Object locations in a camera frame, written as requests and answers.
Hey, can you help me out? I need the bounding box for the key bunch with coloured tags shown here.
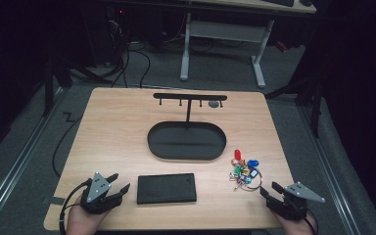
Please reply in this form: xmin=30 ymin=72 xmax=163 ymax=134
xmin=228 ymin=149 xmax=264 ymax=193

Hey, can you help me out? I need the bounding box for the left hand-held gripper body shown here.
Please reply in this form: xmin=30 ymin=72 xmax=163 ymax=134
xmin=79 ymin=171 xmax=125 ymax=215

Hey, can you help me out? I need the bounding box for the person's right hand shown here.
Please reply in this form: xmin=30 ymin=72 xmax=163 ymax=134
xmin=272 ymin=210 xmax=317 ymax=235

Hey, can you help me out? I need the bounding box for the black tape strip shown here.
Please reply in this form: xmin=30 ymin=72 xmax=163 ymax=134
xmin=49 ymin=196 xmax=67 ymax=207

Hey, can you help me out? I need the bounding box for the black keyboard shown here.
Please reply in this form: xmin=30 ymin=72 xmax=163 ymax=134
xmin=262 ymin=0 xmax=296 ymax=8

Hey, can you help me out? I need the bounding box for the black floor cable bundle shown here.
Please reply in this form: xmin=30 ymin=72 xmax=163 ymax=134
xmin=110 ymin=42 xmax=152 ymax=89

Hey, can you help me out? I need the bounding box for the person's left hand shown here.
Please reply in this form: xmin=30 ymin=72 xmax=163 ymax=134
xmin=66 ymin=195 xmax=112 ymax=235

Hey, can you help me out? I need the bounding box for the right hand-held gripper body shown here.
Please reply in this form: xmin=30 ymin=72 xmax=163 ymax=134
xmin=265 ymin=181 xmax=326 ymax=222

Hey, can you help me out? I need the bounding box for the desk with grey metal legs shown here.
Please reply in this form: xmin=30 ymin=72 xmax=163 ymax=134
xmin=179 ymin=0 xmax=317 ymax=89

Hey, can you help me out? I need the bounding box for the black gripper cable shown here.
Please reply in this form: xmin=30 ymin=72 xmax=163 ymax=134
xmin=303 ymin=209 xmax=319 ymax=235
xmin=58 ymin=178 xmax=92 ymax=235

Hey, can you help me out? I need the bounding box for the dark metal stand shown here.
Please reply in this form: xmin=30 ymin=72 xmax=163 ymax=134
xmin=263 ymin=74 xmax=325 ymax=138
xmin=42 ymin=48 xmax=112 ymax=118

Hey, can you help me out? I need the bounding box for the dark computer tower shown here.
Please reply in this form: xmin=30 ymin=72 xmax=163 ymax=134
xmin=106 ymin=6 xmax=132 ymax=68

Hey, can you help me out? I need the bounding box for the black key rack with tray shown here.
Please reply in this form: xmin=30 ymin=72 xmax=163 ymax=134
xmin=147 ymin=92 xmax=228 ymax=162

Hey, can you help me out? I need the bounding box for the metal floor rail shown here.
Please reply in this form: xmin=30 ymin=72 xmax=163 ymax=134
xmin=0 ymin=86 xmax=65 ymax=229
xmin=298 ymin=106 xmax=361 ymax=235

